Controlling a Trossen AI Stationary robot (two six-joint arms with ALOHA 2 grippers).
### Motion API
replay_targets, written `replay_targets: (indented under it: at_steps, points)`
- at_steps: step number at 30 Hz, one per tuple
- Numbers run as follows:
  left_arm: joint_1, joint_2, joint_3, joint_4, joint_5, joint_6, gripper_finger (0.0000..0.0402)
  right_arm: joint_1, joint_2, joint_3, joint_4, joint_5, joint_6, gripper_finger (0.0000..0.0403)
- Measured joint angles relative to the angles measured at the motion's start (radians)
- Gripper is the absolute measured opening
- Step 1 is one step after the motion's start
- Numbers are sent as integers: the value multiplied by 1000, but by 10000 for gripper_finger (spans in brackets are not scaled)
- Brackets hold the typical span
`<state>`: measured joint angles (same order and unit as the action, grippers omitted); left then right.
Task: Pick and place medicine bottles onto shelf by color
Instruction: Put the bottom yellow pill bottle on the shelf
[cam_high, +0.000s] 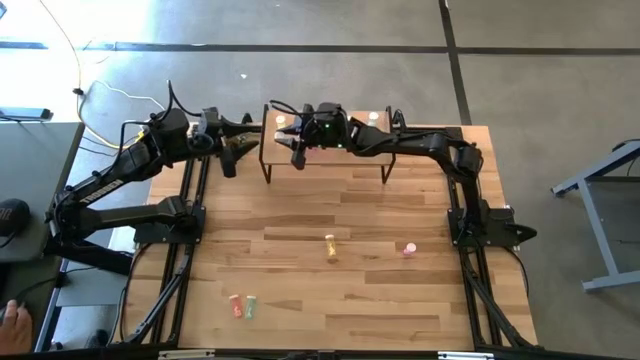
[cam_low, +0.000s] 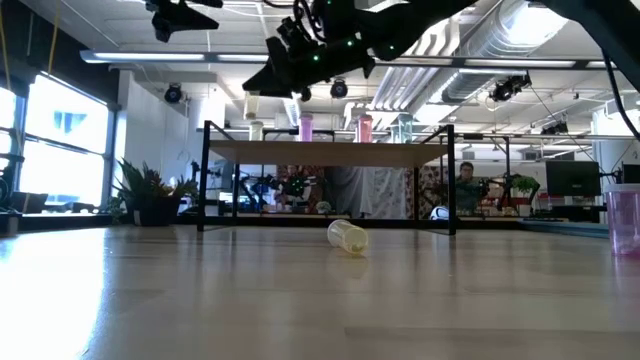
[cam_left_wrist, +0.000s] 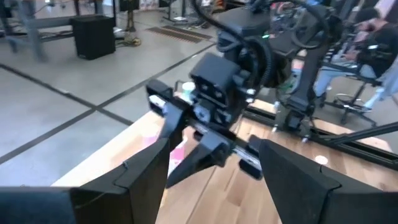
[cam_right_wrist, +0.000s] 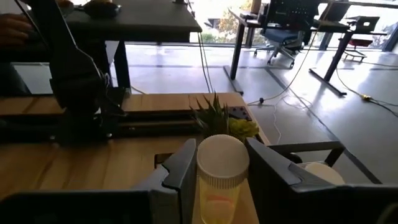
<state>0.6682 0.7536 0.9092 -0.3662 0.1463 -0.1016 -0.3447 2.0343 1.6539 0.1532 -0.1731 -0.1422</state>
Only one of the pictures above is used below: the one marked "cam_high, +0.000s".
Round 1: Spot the yellow cable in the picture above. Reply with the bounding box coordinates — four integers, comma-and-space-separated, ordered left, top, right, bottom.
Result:
38, 0, 151, 151

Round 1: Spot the black cap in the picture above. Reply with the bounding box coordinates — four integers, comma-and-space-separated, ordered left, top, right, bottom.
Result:
0, 198, 31, 239

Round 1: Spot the wooden shelf with black legs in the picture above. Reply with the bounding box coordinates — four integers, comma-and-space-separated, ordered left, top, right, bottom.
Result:
258, 103, 397, 185

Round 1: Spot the grey desk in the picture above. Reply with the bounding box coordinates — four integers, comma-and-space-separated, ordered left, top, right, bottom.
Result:
0, 119, 86, 266

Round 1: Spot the grey-blue table frame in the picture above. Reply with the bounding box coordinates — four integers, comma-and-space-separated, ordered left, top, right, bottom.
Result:
551, 134, 640, 294

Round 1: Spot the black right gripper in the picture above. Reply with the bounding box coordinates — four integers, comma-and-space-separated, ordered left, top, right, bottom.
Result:
274, 102, 352, 171

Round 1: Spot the black flat device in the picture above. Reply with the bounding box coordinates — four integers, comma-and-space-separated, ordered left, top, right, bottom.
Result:
0, 106, 52, 121

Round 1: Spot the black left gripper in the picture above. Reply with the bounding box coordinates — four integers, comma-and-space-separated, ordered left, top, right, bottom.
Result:
187, 106, 261, 179

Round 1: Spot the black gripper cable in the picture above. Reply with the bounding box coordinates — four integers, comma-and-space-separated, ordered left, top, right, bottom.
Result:
268, 98, 314, 120

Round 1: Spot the silver metal bracket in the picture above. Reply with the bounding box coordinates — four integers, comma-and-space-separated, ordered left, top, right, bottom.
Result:
158, 349, 216, 360
438, 351, 494, 360

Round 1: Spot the black aluminium table frame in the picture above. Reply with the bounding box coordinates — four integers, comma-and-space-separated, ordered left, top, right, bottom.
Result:
112, 122, 539, 351

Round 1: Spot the person's hand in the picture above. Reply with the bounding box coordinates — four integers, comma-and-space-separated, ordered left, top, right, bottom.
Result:
0, 299, 34, 355

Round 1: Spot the white cable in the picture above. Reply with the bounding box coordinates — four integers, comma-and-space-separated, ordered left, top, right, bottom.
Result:
79, 79, 169, 129

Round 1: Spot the black floor beam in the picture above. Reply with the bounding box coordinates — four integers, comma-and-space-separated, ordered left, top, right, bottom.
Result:
47, 239, 134, 276

